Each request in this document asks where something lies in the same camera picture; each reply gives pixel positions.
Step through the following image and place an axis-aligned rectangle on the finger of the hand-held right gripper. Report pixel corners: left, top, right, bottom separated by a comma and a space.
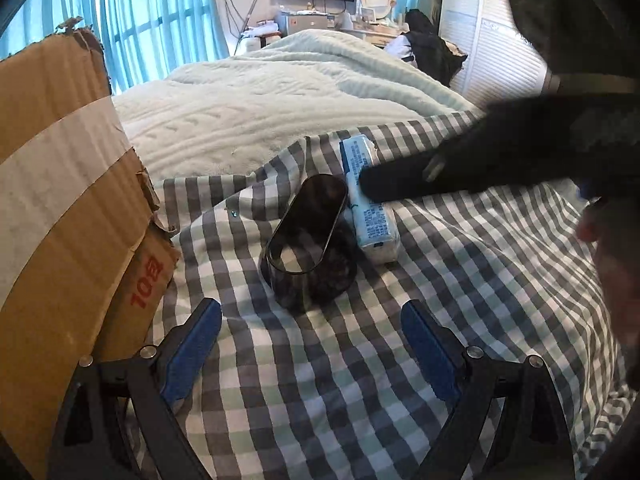
359, 92, 640, 200

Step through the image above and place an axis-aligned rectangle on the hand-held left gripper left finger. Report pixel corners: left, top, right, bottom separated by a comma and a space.
46, 297, 223, 480

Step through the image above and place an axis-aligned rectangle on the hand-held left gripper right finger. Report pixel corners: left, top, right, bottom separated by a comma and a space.
400, 299, 577, 480

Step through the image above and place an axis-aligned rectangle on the black oval case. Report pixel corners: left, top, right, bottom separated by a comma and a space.
260, 174, 359, 315

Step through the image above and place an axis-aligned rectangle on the light blue tissue pack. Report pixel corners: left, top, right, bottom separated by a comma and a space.
340, 132, 401, 265

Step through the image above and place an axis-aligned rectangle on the cardboard box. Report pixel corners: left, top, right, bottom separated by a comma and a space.
0, 25, 181, 480

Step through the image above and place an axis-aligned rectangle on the person's right hand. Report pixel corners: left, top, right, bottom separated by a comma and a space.
575, 195, 640, 391

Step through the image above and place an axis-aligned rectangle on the grey plaid sheet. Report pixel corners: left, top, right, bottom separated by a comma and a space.
112, 110, 636, 480

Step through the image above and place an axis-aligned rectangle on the white louvred wardrobe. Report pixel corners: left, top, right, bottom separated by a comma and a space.
440, 0, 551, 111

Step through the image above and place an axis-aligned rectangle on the pile of dark clothes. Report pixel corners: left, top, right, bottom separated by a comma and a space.
385, 9, 469, 86

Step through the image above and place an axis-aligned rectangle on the white dressing table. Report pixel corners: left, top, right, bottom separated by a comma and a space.
350, 20, 407, 47

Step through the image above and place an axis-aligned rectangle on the silver mini fridge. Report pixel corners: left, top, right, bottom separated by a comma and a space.
277, 10, 351, 37

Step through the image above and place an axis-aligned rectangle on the blue curtain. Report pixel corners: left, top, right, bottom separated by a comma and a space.
0, 0, 231, 96

